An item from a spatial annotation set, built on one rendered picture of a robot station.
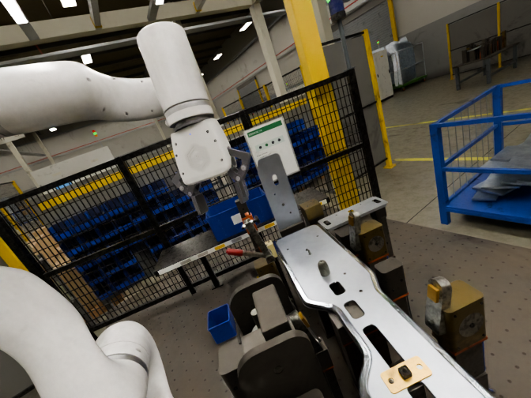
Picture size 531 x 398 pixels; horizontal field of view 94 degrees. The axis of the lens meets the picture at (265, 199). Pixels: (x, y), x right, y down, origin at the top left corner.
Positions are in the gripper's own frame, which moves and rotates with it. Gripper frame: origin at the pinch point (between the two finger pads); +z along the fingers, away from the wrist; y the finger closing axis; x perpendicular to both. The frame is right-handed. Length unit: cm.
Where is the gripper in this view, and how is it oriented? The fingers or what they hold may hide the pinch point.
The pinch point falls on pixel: (222, 202)
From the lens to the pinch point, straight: 48.7
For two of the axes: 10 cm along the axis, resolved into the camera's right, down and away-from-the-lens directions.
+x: 2.4, -2.4, 9.4
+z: 3.2, 9.4, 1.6
